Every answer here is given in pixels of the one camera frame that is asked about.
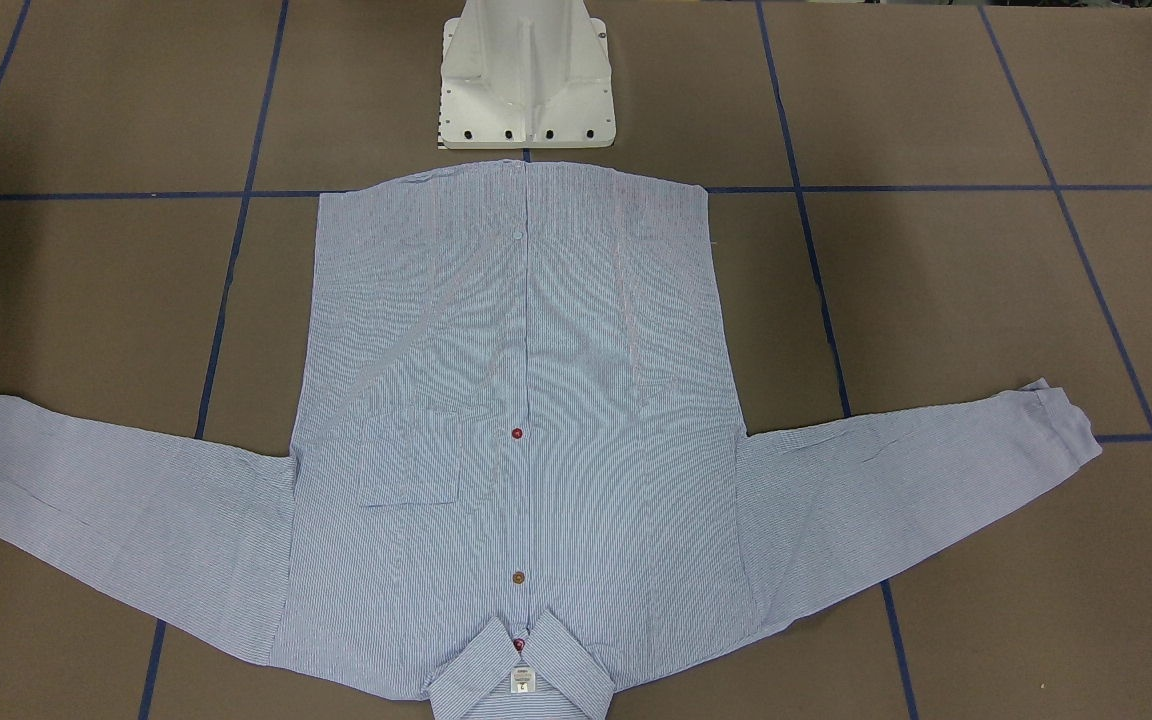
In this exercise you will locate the light blue striped shirt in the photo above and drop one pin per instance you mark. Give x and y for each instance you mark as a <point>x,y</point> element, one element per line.
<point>519,480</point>

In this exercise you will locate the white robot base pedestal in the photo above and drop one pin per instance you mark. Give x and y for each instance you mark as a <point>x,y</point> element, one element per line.
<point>525,75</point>

